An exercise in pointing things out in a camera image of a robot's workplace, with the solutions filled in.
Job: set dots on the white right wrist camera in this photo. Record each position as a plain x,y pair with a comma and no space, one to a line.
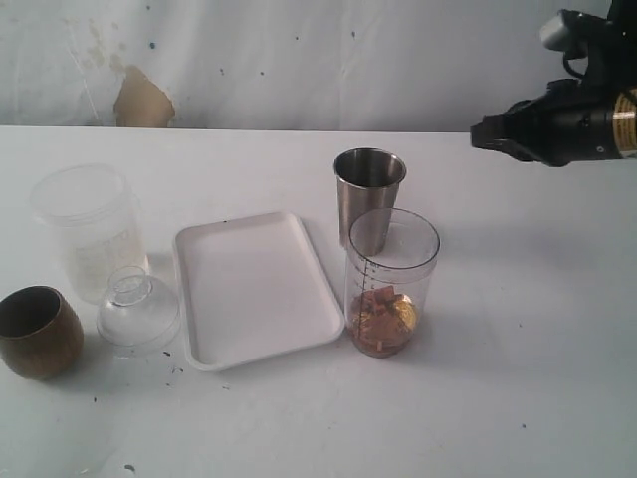
559,33

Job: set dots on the stainless steel cup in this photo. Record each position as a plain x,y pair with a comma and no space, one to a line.
366,179

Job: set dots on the clear plastic jar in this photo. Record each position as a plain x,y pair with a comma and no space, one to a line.
92,214

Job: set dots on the clear dome shaker lid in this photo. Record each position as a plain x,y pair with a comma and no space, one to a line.
138,314

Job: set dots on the brown wooden cup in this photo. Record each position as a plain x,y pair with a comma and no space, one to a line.
41,334

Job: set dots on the gold foil ball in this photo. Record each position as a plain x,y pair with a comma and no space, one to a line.
406,311

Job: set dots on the white rectangular tray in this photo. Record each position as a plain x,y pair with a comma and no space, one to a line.
252,288

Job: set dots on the wooden cubes pile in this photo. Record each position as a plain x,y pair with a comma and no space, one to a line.
373,324

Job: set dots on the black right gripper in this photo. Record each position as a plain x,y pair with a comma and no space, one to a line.
569,123

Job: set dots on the clear measuring cup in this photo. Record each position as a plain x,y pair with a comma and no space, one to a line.
406,262

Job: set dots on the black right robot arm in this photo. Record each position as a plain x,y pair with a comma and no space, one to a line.
605,58

